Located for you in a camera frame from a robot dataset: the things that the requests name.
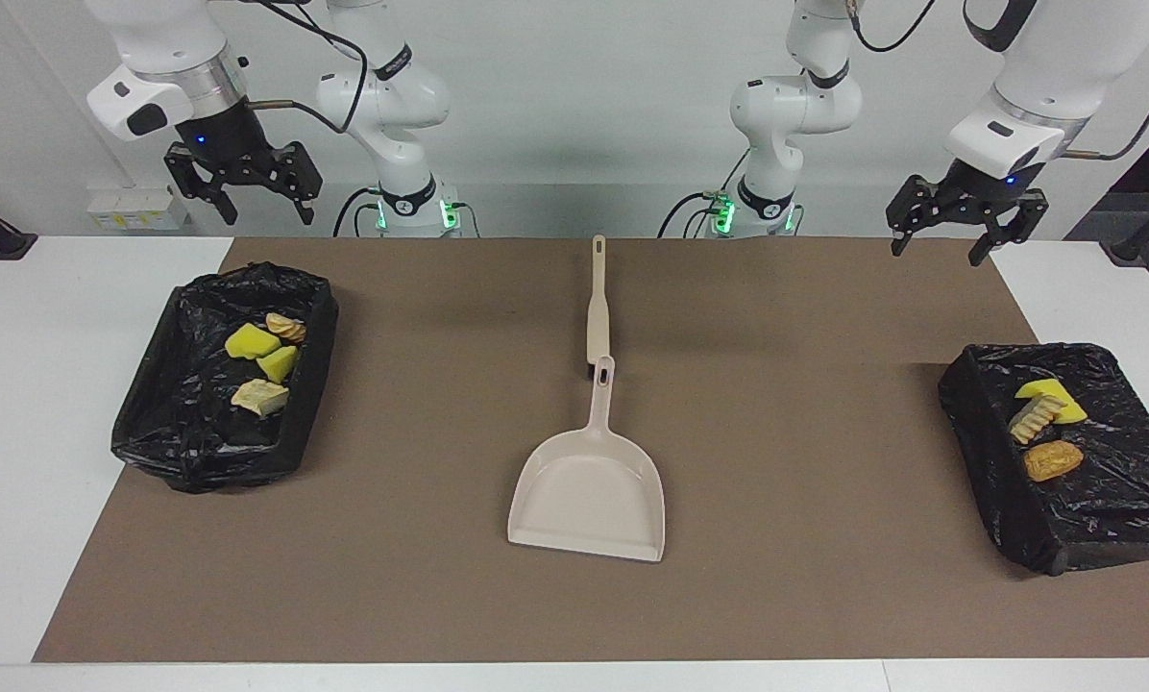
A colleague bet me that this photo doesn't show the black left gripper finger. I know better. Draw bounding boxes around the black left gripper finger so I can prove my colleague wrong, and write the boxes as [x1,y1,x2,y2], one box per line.
[967,189,1050,268]
[886,175,942,258]

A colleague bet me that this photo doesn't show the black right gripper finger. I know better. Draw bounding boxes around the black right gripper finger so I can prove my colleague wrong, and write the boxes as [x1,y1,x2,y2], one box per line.
[265,141,325,228]
[163,144,241,228]

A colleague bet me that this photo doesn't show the notched yellow sponge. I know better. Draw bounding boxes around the notched yellow sponge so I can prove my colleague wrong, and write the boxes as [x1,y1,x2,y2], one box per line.
[1015,379,1089,426]

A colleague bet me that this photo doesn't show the blocky yellow sponge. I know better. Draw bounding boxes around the blocky yellow sponge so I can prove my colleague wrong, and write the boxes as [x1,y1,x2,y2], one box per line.
[226,323,282,360]

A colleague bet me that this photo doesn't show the yellow sponge with green side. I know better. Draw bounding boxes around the yellow sponge with green side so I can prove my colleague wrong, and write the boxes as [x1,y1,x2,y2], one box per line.
[257,344,300,383]

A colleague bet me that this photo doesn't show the greenish stone-like bread chunk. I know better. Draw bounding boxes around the greenish stone-like bread chunk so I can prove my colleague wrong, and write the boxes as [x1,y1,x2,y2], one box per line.
[1009,394,1067,445]

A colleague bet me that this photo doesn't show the pale bread chunk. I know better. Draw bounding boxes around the pale bread chunk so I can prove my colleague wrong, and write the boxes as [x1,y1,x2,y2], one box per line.
[231,379,290,418]

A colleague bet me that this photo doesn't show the brown fried nugget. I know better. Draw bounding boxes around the brown fried nugget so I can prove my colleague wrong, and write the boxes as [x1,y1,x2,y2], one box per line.
[1024,440,1085,482]

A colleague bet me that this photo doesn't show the beige hand brush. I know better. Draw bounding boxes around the beige hand brush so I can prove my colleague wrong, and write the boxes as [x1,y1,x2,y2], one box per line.
[585,234,613,376]

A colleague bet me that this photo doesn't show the beige plastic dustpan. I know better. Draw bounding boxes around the beige plastic dustpan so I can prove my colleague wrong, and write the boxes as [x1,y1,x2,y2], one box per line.
[507,355,667,563]

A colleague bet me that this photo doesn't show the open black bag-lined bin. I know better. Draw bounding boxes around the open black bag-lined bin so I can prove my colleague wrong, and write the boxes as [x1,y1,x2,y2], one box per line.
[110,261,340,494]

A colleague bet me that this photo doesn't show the black bag-covered bin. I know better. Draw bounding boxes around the black bag-covered bin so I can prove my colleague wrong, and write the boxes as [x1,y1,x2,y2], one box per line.
[938,343,1149,576]

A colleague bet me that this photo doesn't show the brown table mat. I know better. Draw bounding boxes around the brown table mat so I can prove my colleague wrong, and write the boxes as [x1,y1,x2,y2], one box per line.
[32,237,1149,664]

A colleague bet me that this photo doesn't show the black base cable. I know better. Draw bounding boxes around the black base cable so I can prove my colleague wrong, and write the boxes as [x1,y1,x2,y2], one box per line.
[656,190,729,239]
[332,187,383,238]

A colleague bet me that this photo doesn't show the white wall socket box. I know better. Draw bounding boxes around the white wall socket box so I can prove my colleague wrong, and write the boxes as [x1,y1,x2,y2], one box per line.
[87,185,191,232]

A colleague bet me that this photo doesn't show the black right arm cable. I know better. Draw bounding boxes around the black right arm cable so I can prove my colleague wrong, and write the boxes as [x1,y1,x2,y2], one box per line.
[238,0,370,136]

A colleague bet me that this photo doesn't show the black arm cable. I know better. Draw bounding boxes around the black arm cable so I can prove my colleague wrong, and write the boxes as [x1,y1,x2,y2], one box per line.
[845,0,1149,161]
[238,0,370,136]

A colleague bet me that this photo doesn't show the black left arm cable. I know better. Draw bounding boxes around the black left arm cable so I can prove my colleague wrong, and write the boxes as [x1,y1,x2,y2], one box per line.
[845,0,1149,161]

